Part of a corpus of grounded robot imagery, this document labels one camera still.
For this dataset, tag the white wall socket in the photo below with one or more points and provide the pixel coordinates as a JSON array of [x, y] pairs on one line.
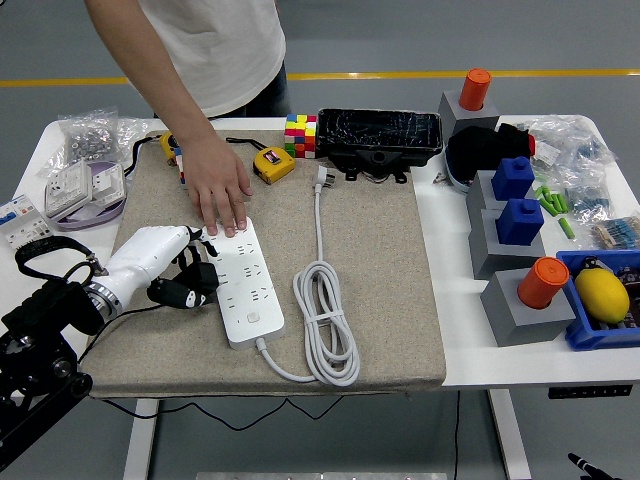
[[67, 190], [107, 182]]

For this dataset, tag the person's right forearm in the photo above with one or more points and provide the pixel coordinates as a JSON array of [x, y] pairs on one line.
[[150, 65]]

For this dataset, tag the black fabric bundle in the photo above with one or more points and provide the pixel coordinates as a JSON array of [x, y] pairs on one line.
[[475, 147]]

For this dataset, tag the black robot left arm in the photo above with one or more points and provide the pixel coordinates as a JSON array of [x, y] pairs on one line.
[[35, 350]]

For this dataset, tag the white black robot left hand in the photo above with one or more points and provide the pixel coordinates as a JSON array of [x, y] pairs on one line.
[[142, 255]]

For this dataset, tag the yellow lemon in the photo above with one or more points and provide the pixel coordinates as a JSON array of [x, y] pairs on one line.
[[600, 295]]

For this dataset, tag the red round cap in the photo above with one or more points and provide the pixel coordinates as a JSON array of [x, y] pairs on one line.
[[531, 143]]

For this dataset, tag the colourful puzzle cube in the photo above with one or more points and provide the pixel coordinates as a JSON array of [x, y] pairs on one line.
[[300, 137], [180, 170]]

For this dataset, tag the square yellow tape measure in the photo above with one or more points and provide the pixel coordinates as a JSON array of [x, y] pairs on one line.
[[272, 167]]

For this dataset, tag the grey square holder block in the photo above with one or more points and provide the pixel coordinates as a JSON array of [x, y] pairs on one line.
[[485, 255], [479, 192], [515, 320], [452, 112]]

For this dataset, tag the black cracked display unit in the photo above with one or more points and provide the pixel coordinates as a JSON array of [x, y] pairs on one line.
[[380, 130]]

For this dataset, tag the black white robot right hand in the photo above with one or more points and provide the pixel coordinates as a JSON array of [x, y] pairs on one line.
[[590, 472]]

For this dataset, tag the round yellow tape measure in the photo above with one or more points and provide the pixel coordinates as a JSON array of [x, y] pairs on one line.
[[167, 145]]

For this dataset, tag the small metal clip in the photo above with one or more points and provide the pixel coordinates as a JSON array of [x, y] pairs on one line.
[[440, 179]]

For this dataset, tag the white round dish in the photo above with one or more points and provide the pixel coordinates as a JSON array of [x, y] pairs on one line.
[[456, 181]]

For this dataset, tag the grey-brown fabric mat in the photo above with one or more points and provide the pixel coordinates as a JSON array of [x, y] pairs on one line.
[[375, 275]]

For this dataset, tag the blue stepped block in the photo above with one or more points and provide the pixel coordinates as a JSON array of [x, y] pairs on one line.
[[520, 222], [512, 177]]

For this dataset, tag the small black clip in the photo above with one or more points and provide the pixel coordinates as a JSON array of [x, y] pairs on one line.
[[591, 263]]

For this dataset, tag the clear bag tan resistors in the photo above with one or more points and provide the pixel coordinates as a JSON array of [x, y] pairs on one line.
[[615, 232]]

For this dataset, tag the person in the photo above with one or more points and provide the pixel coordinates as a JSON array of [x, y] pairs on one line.
[[225, 50]]

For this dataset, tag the orange cylinder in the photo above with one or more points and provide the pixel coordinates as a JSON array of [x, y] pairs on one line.
[[474, 90], [542, 282]]

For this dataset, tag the black plug adapter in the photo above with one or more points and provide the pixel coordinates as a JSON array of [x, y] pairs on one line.
[[206, 277]]

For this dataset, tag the person's right hand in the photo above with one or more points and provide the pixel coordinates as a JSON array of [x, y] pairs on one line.
[[217, 180]]

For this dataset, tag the green cylindrical battery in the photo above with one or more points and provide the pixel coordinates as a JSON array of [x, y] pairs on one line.
[[541, 191], [548, 203], [562, 203], [555, 205], [566, 228]]

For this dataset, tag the black table control panel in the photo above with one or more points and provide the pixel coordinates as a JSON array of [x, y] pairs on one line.
[[590, 391]]

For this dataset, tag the white power strip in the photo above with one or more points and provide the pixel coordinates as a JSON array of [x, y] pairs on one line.
[[255, 300]]

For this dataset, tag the white circuit breaker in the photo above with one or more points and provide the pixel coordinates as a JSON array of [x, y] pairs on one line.
[[22, 222]]

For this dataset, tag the clear bag metal nuts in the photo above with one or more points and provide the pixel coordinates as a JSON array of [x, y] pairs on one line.
[[90, 137]]

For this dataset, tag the empty clear plastic bag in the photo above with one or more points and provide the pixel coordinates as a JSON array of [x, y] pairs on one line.
[[132, 132]]

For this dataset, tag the white table leg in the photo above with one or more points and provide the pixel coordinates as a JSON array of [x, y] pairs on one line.
[[510, 440], [140, 445]]

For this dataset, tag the purple tape roll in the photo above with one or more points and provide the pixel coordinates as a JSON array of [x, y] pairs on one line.
[[80, 220]]

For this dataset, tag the blue plastic bin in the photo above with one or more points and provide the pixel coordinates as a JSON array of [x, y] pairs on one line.
[[580, 335]]

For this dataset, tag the dark circuit boards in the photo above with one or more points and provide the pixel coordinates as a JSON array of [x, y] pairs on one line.
[[634, 280]]

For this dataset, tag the clear bag blue resistors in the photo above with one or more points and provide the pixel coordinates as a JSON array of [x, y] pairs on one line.
[[575, 140], [587, 197]]

